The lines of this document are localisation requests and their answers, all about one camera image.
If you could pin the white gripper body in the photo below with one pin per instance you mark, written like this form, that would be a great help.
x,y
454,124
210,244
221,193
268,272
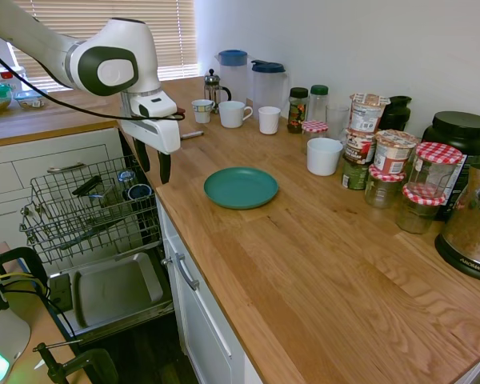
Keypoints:
x,y
160,134

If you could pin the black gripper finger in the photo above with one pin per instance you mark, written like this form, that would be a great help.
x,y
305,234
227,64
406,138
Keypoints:
x,y
142,154
165,168

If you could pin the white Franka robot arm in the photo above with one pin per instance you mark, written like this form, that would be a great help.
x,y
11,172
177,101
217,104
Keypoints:
x,y
44,36

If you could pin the open dishwasher door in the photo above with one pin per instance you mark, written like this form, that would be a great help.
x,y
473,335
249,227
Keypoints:
x,y
116,288

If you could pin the drinking glass in rack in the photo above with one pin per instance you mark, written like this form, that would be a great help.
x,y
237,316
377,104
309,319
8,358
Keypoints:
x,y
126,178

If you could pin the dark blue mug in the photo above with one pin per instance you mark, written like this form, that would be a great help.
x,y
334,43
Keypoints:
x,y
139,192

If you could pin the white cup with patterned rim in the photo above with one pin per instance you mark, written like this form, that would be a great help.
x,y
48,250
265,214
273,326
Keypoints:
x,y
202,113

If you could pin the black kitchen utensil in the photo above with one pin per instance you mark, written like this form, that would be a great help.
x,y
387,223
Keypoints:
x,y
87,186

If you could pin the glass french press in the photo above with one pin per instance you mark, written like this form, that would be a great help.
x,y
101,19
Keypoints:
x,y
213,90

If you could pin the teal plastic plate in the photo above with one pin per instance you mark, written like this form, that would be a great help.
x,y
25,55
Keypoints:
x,y
240,188

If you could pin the tall pitcher light blue lid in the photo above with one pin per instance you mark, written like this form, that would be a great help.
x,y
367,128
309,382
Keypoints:
x,y
233,78

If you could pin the window blinds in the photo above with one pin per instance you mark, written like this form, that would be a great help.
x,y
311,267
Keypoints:
x,y
172,40

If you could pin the white ribbed cup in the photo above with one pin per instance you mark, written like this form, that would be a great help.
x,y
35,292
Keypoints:
x,y
269,122

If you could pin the white drawer cabinet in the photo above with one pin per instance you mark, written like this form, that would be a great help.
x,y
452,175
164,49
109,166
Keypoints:
x,y
32,152

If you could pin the clear pitcher dark blue lid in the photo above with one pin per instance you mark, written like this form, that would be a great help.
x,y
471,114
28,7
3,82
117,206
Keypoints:
x,y
268,90

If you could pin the small container blue lid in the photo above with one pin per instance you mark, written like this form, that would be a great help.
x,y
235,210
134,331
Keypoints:
x,y
29,100

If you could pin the spice jar dark lid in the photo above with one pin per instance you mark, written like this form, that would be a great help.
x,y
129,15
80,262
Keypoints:
x,y
297,112

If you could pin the small jar red checkered lid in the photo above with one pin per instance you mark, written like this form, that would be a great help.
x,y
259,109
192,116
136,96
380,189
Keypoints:
x,y
314,127

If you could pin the dark green c clamp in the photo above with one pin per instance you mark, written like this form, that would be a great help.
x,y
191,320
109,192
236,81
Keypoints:
x,y
24,254

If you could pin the plain white bowl cup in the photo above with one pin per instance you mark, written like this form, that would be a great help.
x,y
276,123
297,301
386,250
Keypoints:
x,y
324,158

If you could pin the white container red lid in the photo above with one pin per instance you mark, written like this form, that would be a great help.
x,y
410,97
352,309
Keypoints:
x,y
4,74

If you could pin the clear bottle green lid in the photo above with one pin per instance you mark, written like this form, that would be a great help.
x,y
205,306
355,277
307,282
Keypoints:
x,y
318,104

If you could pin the white base cabinet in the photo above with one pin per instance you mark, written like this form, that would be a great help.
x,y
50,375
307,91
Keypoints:
x,y
200,332

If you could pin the clear drinking glass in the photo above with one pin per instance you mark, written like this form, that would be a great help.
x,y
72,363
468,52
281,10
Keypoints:
x,y
337,120

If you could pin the green can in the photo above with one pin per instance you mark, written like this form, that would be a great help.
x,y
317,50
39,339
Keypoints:
x,y
354,176

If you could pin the oatmeal cup with dark label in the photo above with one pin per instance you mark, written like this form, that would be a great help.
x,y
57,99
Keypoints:
x,y
358,148

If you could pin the oatmeal cup with white label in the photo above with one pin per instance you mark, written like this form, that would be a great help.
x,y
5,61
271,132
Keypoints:
x,y
366,116

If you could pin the dark green screw clamp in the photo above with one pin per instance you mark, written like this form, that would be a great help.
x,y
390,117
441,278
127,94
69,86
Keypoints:
x,y
88,362

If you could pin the glass jar red checkered lid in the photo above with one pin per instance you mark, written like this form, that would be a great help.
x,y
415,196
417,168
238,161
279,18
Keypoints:
x,y
418,216
384,190

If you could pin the red oatmeal cup foil lid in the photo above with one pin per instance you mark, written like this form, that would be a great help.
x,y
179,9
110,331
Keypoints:
x,y
392,154

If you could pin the black vase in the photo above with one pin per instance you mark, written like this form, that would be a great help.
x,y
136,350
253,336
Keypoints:
x,y
398,114

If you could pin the large jar red checkered lid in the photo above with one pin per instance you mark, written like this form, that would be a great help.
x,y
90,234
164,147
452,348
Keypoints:
x,y
434,176

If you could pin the large black tub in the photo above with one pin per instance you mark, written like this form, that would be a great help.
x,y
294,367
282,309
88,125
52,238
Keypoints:
x,y
462,136

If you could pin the steel electric kettle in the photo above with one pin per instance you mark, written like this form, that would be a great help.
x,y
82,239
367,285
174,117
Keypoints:
x,y
468,232

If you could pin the red wrist camera mount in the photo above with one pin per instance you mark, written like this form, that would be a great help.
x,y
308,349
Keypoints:
x,y
180,110

